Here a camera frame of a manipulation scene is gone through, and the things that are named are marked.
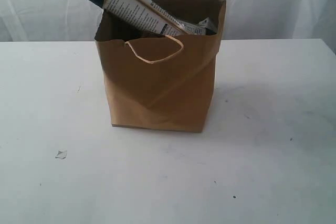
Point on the small blue white packet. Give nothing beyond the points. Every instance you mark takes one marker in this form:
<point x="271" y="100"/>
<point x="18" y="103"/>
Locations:
<point x="209" y="26"/>

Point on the long dark noodle package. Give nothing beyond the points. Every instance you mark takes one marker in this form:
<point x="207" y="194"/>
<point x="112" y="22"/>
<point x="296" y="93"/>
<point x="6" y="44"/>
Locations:
<point x="147" y="15"/>

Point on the brown paper bag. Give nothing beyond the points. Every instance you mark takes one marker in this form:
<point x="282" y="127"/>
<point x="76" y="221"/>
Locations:
<point x="160" y="82"/>

